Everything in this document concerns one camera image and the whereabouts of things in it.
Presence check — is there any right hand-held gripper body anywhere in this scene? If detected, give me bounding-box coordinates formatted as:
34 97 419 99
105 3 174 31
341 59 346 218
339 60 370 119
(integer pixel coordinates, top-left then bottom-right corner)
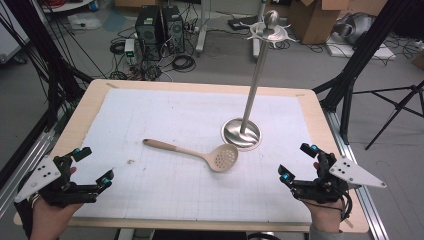
289 151 388 205

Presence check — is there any coiled black cable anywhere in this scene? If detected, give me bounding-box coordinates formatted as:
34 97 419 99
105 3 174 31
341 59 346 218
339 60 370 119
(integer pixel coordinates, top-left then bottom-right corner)
171 54 197 73

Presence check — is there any black frame strut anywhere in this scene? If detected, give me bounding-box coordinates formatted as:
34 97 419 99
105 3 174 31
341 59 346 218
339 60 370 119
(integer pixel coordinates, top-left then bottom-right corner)
312 0 424 145

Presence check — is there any beige slotted spoon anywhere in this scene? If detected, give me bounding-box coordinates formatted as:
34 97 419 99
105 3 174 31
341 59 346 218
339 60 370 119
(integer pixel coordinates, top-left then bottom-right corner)
142 138 240 173

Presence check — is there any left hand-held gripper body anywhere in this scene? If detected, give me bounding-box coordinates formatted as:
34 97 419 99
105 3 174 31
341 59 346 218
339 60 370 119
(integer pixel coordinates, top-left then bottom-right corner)
13 153 103 208

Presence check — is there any open cardboard box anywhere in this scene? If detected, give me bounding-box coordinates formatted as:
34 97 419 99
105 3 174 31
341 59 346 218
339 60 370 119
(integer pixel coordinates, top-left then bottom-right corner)
287 0 352 46

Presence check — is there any white grid mat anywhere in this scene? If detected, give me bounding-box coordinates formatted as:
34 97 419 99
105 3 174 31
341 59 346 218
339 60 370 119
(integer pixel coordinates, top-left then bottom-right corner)
68 88 318 224

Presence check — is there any white stand leg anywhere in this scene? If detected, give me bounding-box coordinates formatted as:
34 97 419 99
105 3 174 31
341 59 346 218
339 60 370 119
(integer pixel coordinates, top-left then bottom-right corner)
195 0 210 57
251 0 268 60

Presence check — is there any black tripod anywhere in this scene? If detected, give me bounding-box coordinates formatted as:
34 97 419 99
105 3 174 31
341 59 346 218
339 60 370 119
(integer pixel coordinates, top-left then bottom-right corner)
352 79 424 151

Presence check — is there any person's left hand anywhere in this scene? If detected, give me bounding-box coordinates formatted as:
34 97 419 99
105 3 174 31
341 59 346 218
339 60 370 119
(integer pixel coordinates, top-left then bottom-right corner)
29 165 84 240

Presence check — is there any slim black computer tower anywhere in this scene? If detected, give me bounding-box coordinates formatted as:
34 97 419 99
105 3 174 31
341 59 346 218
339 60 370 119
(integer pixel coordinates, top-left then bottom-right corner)
161 5 186 55

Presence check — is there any white round table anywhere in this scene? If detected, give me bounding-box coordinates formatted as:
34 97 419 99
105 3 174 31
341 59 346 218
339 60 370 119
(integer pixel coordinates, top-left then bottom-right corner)
40 0 95 14

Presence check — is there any wooden table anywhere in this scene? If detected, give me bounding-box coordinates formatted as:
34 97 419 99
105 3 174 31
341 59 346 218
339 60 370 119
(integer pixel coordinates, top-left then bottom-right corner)
13 78 370 234

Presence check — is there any person's right hand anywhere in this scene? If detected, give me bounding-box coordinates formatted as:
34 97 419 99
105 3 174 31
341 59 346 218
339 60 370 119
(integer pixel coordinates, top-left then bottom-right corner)
299 161 347 234

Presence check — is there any small grey power box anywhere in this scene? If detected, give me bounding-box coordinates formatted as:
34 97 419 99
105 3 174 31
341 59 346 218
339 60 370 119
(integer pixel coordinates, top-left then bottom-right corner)
123 38 136 65

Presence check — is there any large black computer tower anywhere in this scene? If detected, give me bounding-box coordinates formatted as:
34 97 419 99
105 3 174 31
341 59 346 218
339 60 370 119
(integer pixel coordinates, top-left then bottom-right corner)
134 4 165 62

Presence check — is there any white flat board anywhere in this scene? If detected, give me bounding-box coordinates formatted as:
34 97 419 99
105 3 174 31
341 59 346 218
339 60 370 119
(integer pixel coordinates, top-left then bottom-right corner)
325 40 398 62

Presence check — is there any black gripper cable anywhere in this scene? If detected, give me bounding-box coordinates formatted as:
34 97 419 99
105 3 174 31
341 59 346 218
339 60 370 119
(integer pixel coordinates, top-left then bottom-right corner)
339 189 354 224

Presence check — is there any aluminium rail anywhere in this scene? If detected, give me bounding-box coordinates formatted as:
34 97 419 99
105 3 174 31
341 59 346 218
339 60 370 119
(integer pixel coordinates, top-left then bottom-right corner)
0 129 57 219
323 109 390 240

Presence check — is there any steel utensil stand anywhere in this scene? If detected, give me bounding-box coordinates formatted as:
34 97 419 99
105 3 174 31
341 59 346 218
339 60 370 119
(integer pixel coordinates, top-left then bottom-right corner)
220 9 298 152

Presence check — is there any grey rounded device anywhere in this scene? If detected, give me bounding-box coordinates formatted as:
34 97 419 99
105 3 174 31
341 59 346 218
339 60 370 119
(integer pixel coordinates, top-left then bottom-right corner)
332 12 375 46

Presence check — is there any black frame with cables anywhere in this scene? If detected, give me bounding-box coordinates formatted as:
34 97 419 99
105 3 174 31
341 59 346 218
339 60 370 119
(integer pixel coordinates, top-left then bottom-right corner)
0 0 95 133

